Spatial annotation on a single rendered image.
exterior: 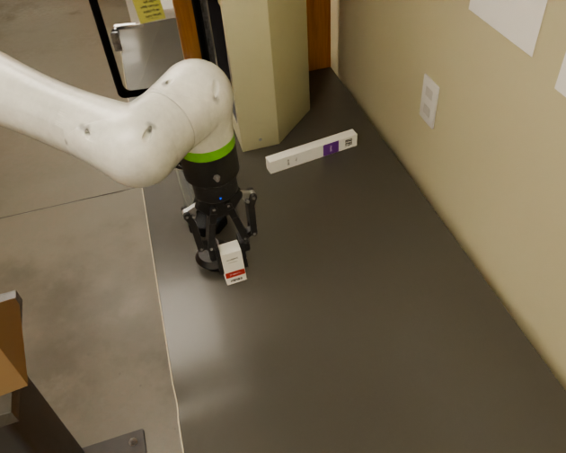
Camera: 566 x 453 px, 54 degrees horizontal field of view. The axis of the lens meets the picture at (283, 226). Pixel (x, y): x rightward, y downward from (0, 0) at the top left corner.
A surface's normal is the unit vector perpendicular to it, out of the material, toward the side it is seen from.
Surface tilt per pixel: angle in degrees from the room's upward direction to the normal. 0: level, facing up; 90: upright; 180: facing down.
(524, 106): 90
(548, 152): 90
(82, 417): 0
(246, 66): 90
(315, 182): 0
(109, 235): 0
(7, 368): 90
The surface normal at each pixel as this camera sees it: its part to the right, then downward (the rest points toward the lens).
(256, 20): 0.27, 0.66
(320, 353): -0.06, -0.70
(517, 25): -0.96, 0.24
